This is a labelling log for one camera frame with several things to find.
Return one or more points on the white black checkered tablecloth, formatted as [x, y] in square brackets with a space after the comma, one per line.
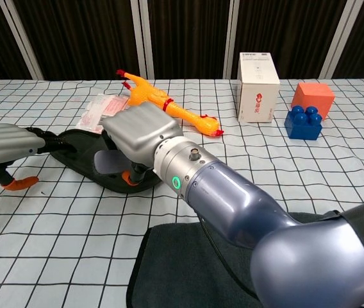
[73, 224]

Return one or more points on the orange foam cube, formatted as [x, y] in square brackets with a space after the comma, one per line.
[313, 93]

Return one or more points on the yellow rubber chicken toy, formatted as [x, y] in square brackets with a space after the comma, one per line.
[201, 123]

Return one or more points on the white cardboard box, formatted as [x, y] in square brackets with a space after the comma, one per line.
[257, 99]

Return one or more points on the dark grey towel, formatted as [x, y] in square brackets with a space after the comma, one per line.
[175, 266]

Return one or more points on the blue building block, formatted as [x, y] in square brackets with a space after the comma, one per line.
[302, 128]

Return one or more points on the white partition post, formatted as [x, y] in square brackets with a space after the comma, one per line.
[21, 41]
[234, 38]
[341, 38]
[142, 41]

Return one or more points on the pink plastic packet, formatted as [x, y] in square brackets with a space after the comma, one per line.
[105, 106]

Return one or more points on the black rubber slipper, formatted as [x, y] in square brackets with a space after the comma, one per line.
[82, 154]

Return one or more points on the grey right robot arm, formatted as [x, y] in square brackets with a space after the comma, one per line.
[233, 199]

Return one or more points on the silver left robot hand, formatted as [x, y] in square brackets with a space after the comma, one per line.
[5, 142]

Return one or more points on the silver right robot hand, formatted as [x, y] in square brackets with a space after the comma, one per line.
[140, 131]

